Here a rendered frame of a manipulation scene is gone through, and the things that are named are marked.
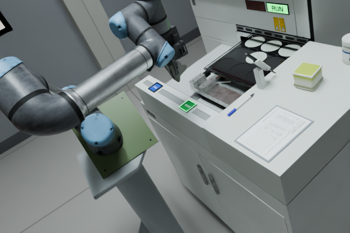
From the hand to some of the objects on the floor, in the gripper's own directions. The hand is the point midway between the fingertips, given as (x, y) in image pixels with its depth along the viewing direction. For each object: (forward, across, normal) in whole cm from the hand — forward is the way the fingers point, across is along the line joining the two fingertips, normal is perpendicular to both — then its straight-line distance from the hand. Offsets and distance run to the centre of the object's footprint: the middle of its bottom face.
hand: (175, 80), depth 118 cm
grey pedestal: (+110, +23, +44) cm, 120 cm away
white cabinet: (+110, -2, -25) cm, 113 cm away
